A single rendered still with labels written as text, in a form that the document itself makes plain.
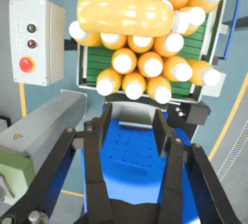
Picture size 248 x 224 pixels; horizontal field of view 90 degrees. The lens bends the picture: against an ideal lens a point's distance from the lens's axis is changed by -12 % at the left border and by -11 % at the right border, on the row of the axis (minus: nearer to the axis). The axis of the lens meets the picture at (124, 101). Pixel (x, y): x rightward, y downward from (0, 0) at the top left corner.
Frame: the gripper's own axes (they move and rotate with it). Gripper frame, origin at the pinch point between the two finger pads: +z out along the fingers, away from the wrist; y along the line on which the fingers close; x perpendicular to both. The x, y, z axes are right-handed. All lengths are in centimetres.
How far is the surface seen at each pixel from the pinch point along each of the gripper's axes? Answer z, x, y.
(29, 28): 14.1, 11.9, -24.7
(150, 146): 15.1, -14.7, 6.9
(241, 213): 125, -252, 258
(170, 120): 110, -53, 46
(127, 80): 19.2, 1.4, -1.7
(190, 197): 35, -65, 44
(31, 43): 14.1, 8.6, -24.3
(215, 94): 39, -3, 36
